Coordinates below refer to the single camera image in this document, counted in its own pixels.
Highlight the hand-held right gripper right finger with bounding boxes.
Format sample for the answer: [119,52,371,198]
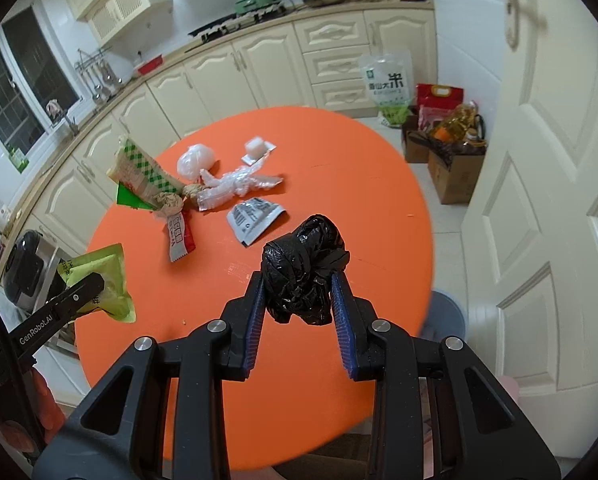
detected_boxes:
[331,272,562,480]

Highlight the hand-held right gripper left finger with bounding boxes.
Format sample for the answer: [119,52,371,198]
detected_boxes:
[31,271,267,480]

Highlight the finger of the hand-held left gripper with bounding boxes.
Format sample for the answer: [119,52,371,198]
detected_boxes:
[56,272,106,318]

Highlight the yellow green snack packet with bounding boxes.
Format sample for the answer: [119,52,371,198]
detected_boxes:
[57,243,137,323]

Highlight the black plastic bag ball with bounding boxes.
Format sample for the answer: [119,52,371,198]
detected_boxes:
[261,214,350,327]

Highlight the dark green packet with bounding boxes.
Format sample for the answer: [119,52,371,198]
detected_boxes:
[116,182,157,211]

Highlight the red white snack wrapper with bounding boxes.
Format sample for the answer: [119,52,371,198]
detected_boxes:
[168,209,198,263]

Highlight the silver printed sachet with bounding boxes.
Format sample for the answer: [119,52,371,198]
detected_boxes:
[227,197,287,247]

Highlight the brown paper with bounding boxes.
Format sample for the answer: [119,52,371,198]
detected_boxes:
[151,191,184,221]

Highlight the green checkered paper bag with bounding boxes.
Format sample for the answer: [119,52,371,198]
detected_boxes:
[106,135,184,211]

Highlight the clear plastic wrap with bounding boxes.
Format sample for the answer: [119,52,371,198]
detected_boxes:
[197,166,284,212]

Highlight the knotted white plastic bag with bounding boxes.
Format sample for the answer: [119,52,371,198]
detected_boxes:
[177,144,220,180]

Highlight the clear sachet with white block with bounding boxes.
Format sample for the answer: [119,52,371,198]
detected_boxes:
[243,136,278,166]

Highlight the person's left hand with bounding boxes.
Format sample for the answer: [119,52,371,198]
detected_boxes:
[0,367,66,461]

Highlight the black rice cooker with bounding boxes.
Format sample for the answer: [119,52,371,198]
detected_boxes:
[1,230,47,311]

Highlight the orange round table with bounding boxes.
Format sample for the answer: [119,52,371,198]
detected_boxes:
[74,105,434,472]

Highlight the green bottle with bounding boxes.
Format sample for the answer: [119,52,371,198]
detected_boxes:
[6,145,30,171]

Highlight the pink stool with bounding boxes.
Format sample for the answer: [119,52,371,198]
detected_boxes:
[496,375,522,403]

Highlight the large cardboard box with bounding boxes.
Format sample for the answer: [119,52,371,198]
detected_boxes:
[427,142,487,206]

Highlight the small cardboard box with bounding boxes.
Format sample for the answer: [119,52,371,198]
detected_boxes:
[403,115,432,163]

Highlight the kitchen window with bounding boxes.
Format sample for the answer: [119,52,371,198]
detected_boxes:
[0,7,82,156]

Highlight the hanging utensil rack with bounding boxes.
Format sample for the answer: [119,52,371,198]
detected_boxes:
[75,47,124,106]

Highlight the yellow cooking oil bottle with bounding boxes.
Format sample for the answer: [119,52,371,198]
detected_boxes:
[431,102,486,148]

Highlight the white panel door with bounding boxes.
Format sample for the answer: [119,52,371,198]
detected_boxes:
[461,0,598,461]

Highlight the red gift bag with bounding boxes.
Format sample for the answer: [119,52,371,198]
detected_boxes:
[416,83,464,131]

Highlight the clear rice bag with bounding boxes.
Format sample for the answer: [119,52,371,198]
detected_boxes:
[359,50,414,111]

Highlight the cream lower kitchen cabinets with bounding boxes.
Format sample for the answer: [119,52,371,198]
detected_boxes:
[0,7,437,281]

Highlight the cream lattice door cabinet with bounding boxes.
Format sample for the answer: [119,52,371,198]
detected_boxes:
[86,0,172,46]

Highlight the black gas stove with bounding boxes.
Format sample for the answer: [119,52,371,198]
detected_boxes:
[188,7,294,42]

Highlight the green electric pot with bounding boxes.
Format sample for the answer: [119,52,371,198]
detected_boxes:
[235,0,282,13]

